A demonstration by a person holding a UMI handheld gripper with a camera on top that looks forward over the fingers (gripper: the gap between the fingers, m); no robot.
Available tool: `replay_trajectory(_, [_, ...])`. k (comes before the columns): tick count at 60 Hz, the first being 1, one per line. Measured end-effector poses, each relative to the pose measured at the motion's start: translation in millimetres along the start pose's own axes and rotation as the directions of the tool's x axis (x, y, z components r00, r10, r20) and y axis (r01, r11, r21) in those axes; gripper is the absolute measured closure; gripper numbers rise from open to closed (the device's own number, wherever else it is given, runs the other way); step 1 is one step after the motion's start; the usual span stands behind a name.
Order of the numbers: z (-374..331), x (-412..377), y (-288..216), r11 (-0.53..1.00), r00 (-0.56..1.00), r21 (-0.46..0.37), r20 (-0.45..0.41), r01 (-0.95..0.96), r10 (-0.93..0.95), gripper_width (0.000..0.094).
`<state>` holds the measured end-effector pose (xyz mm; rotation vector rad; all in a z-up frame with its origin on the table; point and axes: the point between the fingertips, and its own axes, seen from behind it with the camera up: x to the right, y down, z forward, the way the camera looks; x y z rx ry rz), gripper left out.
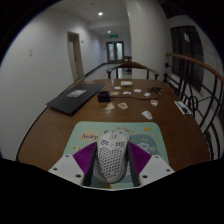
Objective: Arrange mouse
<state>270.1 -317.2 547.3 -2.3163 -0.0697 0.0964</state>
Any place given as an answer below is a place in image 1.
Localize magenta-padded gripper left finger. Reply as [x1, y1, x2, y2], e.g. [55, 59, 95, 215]
[48, 142, 98, 187]

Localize black closed laptop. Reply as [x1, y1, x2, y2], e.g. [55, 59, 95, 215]
[46, 83, 107, 116]

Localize light green printed mouse pad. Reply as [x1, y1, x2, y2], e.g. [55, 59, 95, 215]
[63, 121, 171, 191]

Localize dark window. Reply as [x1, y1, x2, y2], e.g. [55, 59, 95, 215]
[170, 25, 204, 91]

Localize wooden side door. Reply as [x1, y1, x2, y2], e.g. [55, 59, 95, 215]
[66, 31, 85, 81]

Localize white perforated computer mouse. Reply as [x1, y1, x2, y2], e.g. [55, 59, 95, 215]
[93, 130, 129, 184]

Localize glass double door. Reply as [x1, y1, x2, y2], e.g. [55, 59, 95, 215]
[106, 41, 125, 64]

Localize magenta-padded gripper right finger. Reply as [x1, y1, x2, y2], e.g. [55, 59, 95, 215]
[127, 142, 175, 187]

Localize wooden-topped black metal railing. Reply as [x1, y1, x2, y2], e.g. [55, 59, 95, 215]
[163, 52, 224, 161]

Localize wooden armchair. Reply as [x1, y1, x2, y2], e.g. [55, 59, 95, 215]
[106, 61, 160, 80]

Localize wooden chair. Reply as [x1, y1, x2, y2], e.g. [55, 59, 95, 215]
[123, 55, 133, 73]

